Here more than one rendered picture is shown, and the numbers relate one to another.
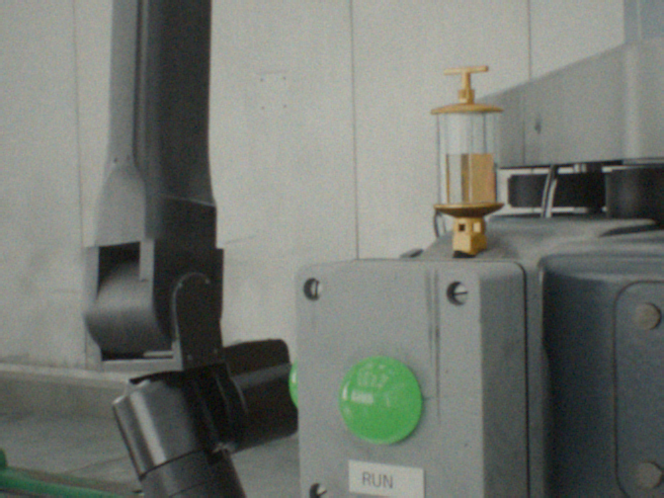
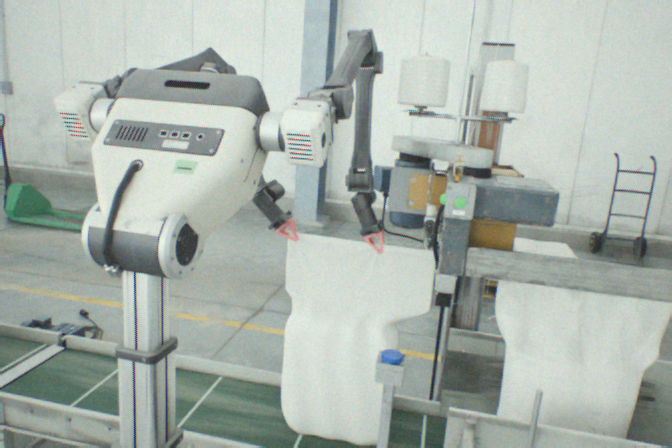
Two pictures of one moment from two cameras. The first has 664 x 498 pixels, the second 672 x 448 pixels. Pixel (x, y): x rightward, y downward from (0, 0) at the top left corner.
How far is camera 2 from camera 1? 1.08 m
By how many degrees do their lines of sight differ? 26
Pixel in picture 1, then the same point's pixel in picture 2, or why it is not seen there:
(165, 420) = (365, 201)
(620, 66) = (469, 152)
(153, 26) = (367, 126)
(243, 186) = not seen: hidden behind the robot
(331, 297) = (453, 189)
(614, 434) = (481, 207)
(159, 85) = (367, 137)
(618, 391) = (483, 202)
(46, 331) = (47, 152)
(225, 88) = (135, 59)
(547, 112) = (440, 151)
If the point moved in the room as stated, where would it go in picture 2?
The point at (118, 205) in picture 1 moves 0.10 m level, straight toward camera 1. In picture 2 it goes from (358, 160) to (377, 164)
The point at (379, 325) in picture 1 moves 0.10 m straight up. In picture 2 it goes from (460, 193) to (465, 155)
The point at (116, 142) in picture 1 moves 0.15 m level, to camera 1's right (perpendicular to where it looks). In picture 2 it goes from (357, 148) to (399, 149)
